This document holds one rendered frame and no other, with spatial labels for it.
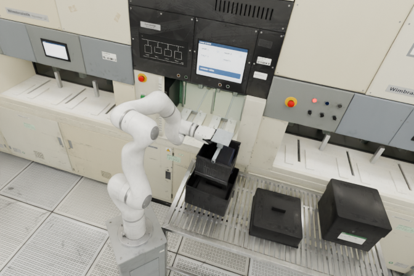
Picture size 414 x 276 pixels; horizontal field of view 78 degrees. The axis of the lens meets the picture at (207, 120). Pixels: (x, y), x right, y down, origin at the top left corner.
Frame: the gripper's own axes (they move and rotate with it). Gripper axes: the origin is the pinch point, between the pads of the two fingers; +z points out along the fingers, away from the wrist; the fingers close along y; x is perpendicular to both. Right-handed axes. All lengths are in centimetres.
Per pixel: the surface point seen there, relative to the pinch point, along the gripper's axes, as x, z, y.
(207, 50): 38, -23, -26
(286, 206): -39, 48, -3
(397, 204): -43, 120, -40
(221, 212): -44.9, 10.9, 13.6
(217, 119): -34, -19, -62
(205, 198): -37.2, -0.6, 13.7
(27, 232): -126, -140, 45
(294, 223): -39, 54, 7
